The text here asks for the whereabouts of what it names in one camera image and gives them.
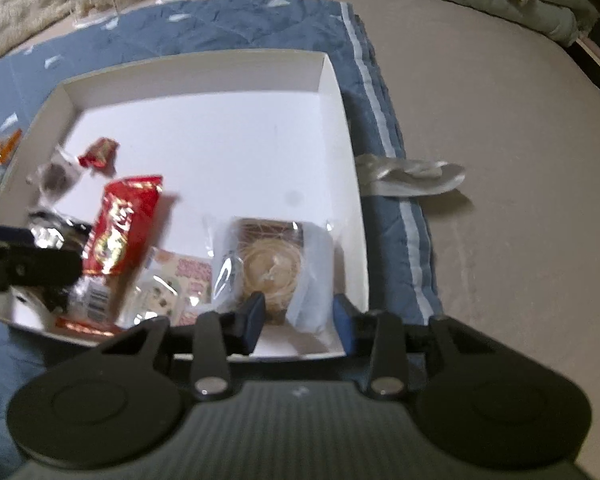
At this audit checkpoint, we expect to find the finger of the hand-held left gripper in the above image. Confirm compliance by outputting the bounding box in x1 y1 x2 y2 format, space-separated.
0 224 83 311

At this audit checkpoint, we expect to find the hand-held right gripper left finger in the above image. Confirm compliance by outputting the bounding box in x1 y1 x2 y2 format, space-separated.
97 292 266 401

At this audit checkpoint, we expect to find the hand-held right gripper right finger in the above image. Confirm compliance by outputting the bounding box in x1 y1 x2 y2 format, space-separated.
332 295 486 401

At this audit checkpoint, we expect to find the clear round pastry packet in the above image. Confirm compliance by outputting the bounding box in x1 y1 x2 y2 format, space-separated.
212 217 333 333

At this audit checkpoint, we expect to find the white printed snack packet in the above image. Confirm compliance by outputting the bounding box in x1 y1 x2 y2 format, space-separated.
130 247 213 327

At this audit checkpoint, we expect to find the small clear-wrapped dark candy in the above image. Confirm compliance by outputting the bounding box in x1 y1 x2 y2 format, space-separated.
27 147 88 206

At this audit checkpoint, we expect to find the red snack packet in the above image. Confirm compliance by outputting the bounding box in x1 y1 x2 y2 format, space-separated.
55 175 163 337

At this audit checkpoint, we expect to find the small red candy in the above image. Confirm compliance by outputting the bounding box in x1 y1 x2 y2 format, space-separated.
78 137 120 176

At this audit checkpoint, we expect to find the white cardboard box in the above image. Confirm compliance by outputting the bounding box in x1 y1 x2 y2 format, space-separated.
0 50 371 363

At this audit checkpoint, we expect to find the crumpled white plastic wrapper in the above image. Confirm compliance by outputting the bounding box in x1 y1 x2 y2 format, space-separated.
355 154 467 197

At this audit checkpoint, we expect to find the white doll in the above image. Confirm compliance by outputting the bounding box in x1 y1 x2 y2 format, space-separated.
77 0 136 26

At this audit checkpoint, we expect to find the blue quilted mat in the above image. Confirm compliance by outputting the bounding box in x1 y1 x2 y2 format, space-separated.
0 0 441 480

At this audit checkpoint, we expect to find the folded grey duvet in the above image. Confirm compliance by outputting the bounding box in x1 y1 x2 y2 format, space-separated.
275 0 593 43

